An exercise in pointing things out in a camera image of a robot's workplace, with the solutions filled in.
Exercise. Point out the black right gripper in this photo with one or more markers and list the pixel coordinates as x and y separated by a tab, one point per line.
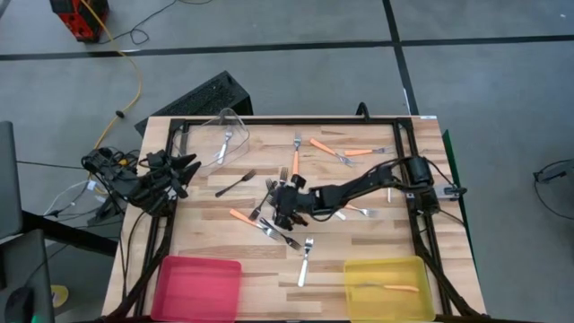
289	199

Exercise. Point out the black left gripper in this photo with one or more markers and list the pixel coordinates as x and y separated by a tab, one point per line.
163	172

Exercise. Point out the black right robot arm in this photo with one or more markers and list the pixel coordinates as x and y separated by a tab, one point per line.
359	184

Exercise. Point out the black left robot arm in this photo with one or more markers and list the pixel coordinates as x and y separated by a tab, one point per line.
130	186

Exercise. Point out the clear plastic bin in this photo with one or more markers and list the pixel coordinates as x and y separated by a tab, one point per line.
197	143

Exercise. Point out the black crate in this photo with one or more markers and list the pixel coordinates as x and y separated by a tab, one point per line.
202	101

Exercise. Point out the pink plastic bin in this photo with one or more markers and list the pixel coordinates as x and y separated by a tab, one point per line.
197	289

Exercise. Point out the black stand bar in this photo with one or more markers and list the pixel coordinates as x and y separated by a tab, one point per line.
67	233

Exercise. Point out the yellow plastic bin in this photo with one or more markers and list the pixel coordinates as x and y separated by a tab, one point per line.
385	309

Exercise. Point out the green edge panel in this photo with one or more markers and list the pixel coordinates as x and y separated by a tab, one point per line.
453	161

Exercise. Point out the grey flat panel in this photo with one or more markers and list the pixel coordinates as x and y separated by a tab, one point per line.
9	179

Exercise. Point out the yellow round object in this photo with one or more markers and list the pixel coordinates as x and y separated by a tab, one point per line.
60	296

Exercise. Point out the red and black box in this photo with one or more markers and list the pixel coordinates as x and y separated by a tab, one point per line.
78	20

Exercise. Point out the dark grey desk surface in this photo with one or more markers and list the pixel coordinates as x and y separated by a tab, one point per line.
27	269

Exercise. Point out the black computer mouse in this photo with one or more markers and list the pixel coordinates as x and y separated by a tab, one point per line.
19	307

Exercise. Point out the grey metal bracket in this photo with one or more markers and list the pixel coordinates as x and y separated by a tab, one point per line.
448	192

